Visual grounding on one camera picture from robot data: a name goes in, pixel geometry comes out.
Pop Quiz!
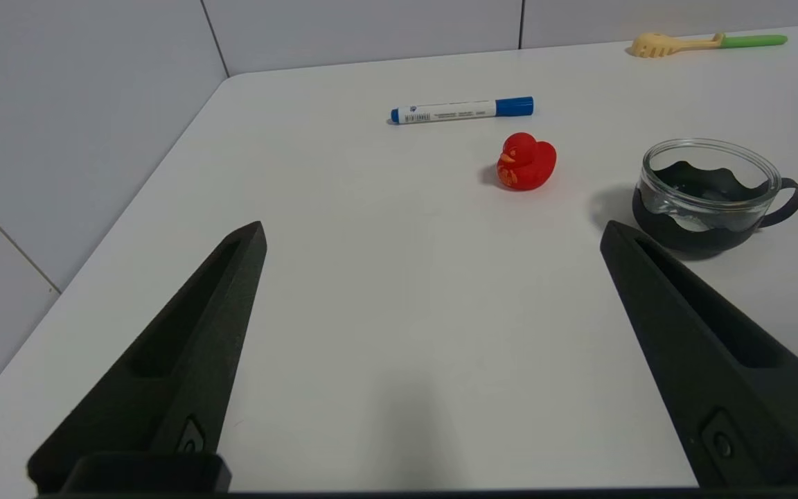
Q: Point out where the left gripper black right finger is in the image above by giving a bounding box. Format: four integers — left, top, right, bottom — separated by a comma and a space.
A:
600, 220, 798, 487

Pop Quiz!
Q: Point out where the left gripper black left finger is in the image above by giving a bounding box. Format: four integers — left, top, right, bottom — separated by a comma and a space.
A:
27, 221, 267, 494

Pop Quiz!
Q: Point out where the glass cup with black sleeve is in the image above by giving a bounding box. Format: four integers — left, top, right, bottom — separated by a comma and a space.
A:
632, 138, 798, 254

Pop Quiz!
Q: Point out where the red rubber duck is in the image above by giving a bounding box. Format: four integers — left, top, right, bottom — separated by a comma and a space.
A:
496, 132, 558, 192

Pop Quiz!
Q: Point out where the blue capped white marker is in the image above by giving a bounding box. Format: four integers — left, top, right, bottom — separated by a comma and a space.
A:
390, 96, 535, 126

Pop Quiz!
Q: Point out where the yellow pasta spoon green handle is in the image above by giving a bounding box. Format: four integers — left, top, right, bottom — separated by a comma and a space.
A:
630, 31, 789, 59

